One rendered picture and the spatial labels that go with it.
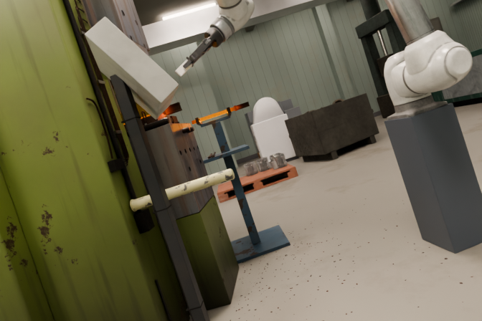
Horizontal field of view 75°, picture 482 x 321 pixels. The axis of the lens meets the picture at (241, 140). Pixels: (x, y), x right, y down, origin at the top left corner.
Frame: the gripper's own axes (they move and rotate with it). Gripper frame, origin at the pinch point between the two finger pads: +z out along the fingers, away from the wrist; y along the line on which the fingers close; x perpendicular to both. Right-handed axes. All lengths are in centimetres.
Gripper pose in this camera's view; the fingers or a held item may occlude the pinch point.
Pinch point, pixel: (183, 68)
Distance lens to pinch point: 126.8
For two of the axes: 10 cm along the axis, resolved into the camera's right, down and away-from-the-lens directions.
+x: -7.2, -6.7, -1.8
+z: -6.2, 7.4, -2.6
